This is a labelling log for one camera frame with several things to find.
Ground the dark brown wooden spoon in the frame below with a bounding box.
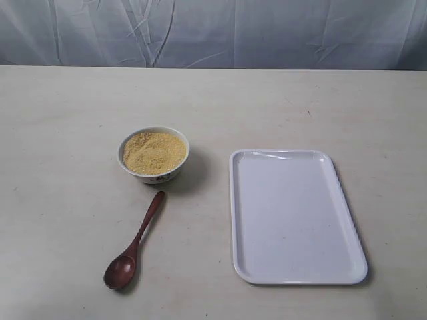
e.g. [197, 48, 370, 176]
[103, 191, 165, 290]

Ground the yellow-brown powder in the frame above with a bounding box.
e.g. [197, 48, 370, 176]
[123, 132, 187, 175]

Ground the white patterned ceramic bowl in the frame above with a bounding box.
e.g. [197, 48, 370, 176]
[117, 127, 190, 185]

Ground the white rectangular plastic tray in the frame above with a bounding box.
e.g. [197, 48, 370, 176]
[229, 149, 368, 285]

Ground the grey wrinkled backdrop curtain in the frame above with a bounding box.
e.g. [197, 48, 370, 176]
[1, 1, 426, 70]

